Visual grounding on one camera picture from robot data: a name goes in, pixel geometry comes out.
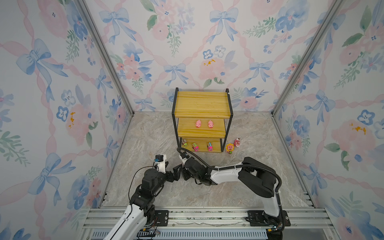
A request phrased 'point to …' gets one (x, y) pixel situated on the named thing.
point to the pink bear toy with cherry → (237, 142)
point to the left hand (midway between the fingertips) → (175, 163)
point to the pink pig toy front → (198, 124)
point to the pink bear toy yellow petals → (229, 148)
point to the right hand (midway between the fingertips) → (180, 166)
